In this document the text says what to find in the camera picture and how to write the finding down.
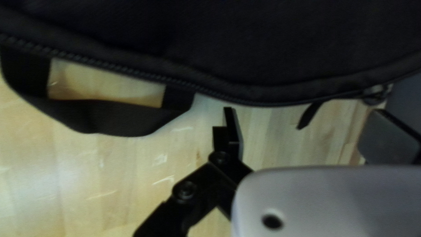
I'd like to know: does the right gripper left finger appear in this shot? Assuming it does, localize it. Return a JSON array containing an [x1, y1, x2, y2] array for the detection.
[[133, 107, 254, 237]]

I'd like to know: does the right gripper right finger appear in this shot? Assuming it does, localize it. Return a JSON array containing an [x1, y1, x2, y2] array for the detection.
[[358, 110, 421, 165]]

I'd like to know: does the black backpack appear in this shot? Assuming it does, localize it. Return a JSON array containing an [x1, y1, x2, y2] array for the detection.
[[0, 0, 421, 137]]

